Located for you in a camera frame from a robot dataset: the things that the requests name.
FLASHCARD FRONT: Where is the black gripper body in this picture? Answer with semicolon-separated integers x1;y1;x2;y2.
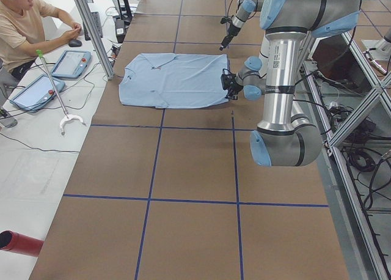
221;73;239;99
227;23;241;39

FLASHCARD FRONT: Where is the light blue t-shirt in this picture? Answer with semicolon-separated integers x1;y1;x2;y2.
119;53;228;109

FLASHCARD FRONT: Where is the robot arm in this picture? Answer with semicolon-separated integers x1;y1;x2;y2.
221;0;360;167
219;0;265;51

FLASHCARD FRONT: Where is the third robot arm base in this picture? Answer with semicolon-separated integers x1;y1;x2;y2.
362;29;390;61

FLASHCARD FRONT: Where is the black power adapter box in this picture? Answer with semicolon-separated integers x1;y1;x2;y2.
114;18;126;43

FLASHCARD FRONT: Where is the black keyboard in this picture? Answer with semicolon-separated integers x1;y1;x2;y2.
82;11;104;42

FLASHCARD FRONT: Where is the black computer mouse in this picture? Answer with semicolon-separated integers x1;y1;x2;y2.
68;39;82;48

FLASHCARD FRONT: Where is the far blue teach pendant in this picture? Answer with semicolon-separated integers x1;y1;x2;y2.
51;50;92;79

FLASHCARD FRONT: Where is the blue teach pendant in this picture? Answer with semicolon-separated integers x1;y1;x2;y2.
10;74;56;112
51;50;92;79

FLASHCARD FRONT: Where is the reacher grabber stick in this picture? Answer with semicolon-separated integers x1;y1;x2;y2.
35;50;86;136

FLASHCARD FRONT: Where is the near blue teach pendant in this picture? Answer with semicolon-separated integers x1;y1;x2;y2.
10;74;56;112

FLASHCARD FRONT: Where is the person in beige shirt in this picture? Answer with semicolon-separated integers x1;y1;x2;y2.
1;0;82;80

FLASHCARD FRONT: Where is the red cylinder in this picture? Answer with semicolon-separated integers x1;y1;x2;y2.
1;230;44;257

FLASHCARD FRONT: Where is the aluminium frame cage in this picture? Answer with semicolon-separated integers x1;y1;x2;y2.
296;24;390;279

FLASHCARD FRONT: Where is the aluminium frame post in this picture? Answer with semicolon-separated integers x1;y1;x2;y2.
74;0;114;80

